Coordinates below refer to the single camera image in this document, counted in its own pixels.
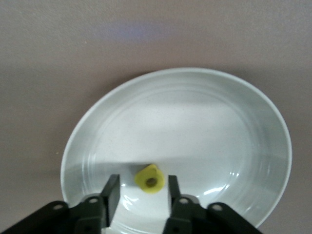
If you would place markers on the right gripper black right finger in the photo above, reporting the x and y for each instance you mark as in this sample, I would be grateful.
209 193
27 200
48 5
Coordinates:
180 214

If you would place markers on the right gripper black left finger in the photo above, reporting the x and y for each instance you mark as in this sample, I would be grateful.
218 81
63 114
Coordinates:
112 195

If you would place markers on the yellow letter a block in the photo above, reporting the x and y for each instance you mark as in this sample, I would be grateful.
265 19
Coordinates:
142 179

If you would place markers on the beige round plate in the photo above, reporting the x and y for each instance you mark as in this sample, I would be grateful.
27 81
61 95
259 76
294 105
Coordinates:
195 126

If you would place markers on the brown table cover mat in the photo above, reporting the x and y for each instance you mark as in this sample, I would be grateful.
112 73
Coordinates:
73 48

